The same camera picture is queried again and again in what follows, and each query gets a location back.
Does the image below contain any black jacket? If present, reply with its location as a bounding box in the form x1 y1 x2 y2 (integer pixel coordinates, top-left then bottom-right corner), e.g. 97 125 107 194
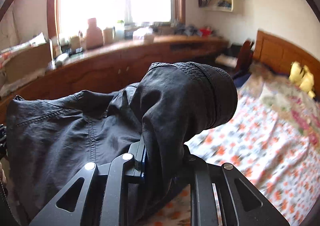
7 62 238 225

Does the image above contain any person's left hand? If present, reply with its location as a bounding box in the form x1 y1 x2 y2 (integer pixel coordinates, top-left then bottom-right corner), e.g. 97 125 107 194
0 163 7 186

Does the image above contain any orange floral bed sheet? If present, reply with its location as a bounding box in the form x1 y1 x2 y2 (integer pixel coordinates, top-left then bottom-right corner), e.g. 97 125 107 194
139 83 320 226

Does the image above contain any wooden desk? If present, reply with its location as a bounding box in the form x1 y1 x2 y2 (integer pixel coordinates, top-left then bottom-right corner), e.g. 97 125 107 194
1 35 229 124

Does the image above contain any pink floral quilt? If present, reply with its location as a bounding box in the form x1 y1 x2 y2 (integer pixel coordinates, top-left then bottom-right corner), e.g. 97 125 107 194
245 63 319 151

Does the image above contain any pink bottle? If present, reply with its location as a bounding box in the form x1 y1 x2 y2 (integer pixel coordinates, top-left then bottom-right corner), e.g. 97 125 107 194
86 18 104 50

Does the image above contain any wooden chair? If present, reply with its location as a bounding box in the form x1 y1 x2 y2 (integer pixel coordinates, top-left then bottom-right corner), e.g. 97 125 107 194
235 39 254 73

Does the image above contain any yellow plush toy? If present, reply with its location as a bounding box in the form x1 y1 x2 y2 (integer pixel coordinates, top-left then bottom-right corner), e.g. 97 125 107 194
289 61 316 99

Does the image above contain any wooden headboard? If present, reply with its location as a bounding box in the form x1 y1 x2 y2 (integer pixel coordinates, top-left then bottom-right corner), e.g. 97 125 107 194
253 30 319 88

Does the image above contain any cardboard box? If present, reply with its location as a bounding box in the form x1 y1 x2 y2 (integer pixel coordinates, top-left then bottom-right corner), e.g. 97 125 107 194
1 33 52 83

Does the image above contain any red basket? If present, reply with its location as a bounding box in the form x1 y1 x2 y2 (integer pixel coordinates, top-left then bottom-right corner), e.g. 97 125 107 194
199 28 212 37

